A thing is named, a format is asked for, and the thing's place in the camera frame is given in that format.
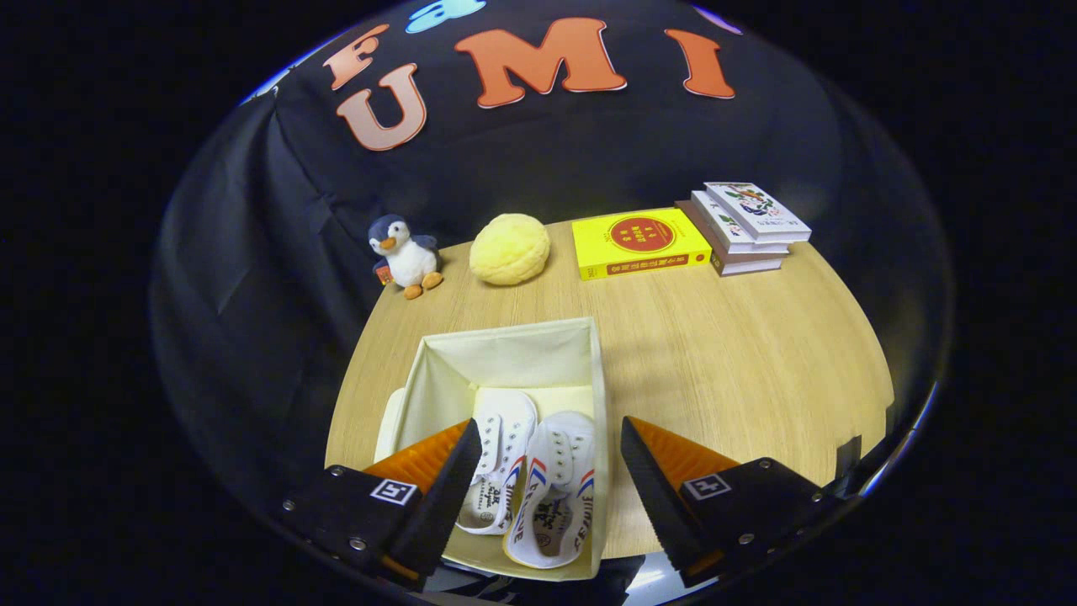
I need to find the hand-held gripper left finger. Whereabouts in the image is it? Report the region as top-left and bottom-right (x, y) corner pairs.
(280, 418), (483, 586)

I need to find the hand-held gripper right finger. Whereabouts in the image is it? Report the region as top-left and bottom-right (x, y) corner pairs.
(620, 416), (846, 588)

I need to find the white canvas shoe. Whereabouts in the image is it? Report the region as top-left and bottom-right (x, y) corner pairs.
(455, 389), (539, 536)
(503, 411), (597, 570)

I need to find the beige fabric storage box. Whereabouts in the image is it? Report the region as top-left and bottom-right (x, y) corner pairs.
(373, 316), (610, 583)

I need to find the penguin plush toy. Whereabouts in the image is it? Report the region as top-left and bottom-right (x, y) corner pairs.
(368, 214), (444, 300)

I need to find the brown cover book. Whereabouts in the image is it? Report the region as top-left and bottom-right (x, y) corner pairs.
(675, 199), (785, 277)

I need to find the thick yellow book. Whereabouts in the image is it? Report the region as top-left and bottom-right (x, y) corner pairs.
(571, 207), (714, 282)

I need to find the yellow bread-shaped plush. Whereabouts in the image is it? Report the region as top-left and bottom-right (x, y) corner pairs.
(469, 213), (552, 287)

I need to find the white floral cover book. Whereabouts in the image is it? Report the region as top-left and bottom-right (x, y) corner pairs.
(704, 182), (813, 244)

